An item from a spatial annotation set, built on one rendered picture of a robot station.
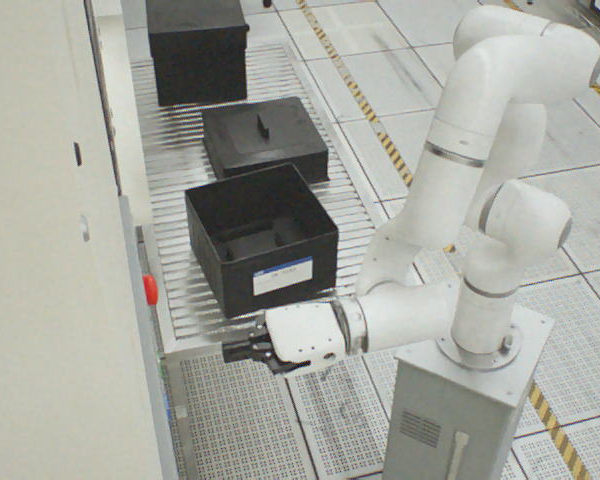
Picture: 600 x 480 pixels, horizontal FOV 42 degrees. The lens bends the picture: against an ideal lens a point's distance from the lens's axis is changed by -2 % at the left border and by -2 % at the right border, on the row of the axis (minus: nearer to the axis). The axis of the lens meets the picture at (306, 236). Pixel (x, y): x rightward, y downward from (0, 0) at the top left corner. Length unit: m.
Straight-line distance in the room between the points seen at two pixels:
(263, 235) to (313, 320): 0.84
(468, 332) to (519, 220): 0.33
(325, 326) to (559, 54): 0.51
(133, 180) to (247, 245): 0.34
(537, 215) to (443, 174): 0.41
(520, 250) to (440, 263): 1.57
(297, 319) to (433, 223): 0.24
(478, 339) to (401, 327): 0.57
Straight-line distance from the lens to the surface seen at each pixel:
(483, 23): 1.25
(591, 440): 2.67
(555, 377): 2.78
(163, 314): 1.83
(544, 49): 1.17
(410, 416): 1.88
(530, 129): 1.34
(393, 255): 1.24
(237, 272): 1.70
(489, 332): 1.70
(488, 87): 1.09
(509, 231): 1.50
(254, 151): 2.10
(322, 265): 1.79
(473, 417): 1.79
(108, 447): 0.19
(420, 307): 1.18
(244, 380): 2.65
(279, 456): 2.48
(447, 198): 1.11
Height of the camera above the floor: 2.09
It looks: 42 degrees down
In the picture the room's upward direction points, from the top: 1 degrees clockwise
